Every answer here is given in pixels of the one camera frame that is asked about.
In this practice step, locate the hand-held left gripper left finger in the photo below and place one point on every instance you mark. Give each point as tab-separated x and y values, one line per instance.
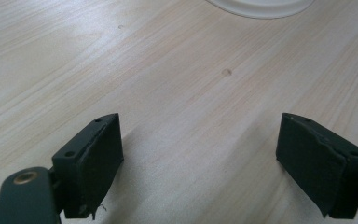
88	168

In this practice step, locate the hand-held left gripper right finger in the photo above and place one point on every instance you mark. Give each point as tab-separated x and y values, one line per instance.
317	165

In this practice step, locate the white plate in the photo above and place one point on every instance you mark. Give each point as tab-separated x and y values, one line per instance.
261	7

